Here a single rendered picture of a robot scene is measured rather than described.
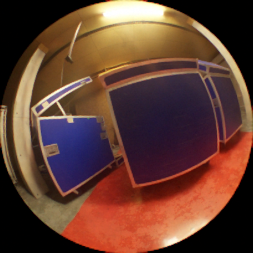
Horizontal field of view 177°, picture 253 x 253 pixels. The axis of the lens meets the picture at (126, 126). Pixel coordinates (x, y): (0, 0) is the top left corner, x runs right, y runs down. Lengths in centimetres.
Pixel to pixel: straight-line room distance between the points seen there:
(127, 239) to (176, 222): 31
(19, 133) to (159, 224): 181
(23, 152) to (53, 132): 80
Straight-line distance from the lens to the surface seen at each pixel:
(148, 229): 67
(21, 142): 156
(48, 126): 93
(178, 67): 76
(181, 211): 71
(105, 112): 430
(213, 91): 114
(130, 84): 61
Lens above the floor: 64
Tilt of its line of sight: 2 degrees up
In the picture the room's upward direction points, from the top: 16 degrees counter-clockwise
